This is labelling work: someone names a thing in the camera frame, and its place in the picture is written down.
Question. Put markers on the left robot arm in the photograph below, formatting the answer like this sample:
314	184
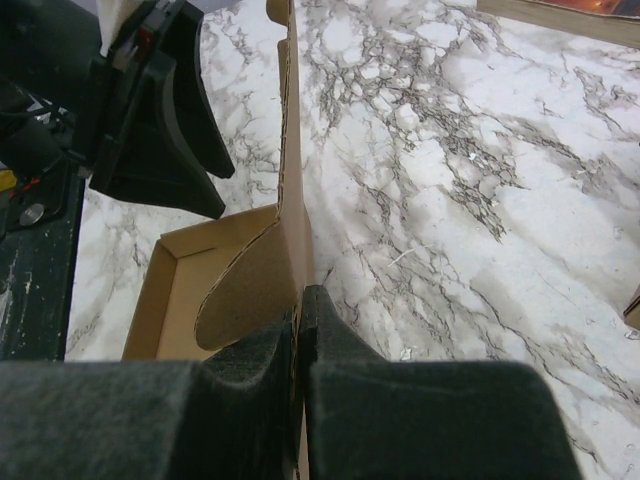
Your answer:
41	81

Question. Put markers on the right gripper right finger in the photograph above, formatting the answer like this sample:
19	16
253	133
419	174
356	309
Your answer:
371	418

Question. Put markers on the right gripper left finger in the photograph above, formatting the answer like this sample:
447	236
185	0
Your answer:
150	420

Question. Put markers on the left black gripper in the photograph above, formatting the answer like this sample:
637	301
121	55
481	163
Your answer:
139	143

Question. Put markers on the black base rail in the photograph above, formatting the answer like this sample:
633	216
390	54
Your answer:
37	274

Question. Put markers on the dark orange book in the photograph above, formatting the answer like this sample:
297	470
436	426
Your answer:
613	21

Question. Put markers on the small closed cardboard box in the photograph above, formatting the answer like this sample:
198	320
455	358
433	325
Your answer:
631	314

